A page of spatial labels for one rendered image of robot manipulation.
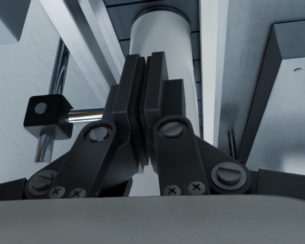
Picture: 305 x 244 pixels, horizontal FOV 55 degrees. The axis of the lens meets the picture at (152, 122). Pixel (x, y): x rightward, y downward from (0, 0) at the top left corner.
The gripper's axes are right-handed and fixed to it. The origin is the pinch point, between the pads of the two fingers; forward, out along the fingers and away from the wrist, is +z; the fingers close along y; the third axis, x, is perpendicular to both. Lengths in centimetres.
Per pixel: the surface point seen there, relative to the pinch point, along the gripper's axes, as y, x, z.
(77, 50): -4.2, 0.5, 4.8
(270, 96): 10.7, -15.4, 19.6
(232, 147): 7.8, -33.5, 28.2
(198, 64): 2.4, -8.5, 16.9
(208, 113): 3.1, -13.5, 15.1
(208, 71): 3.1, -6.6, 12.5
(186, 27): 1.6, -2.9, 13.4
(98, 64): -3.5, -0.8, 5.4
